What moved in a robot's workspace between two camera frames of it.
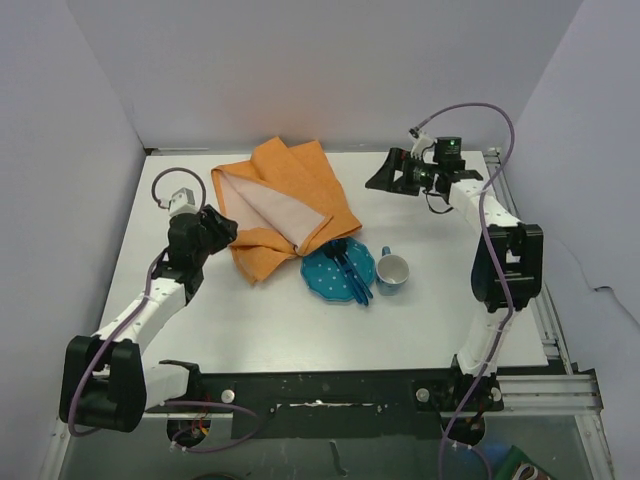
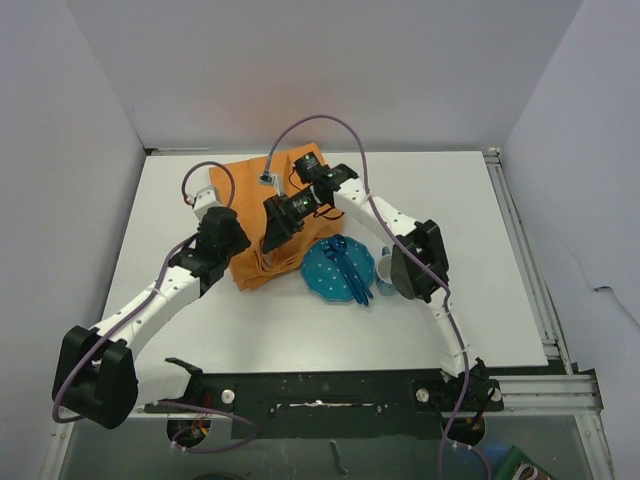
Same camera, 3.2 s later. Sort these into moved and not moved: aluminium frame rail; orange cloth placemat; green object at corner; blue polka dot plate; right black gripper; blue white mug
Moved: right black gripper; orange cloth placemat
Not moved: blue polka dot plate; aluminium frame rail; green object at corner; blue white mug
